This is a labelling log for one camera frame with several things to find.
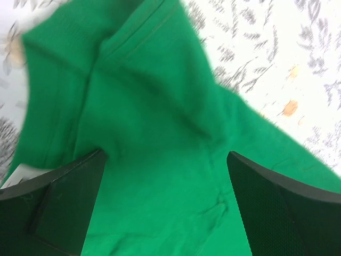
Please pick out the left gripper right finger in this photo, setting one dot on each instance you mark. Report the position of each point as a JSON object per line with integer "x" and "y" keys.
{"x": 281, "y": 215}

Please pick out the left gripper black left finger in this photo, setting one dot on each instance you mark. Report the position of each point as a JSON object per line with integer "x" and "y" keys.
{"x": 50, "y": 214}

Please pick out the green t shirt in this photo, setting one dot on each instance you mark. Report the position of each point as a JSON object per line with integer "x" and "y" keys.
{"x": 131, "y": 78}

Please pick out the floral table mat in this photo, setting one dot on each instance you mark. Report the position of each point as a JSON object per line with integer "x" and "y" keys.
{"x": 282, "y": 57}

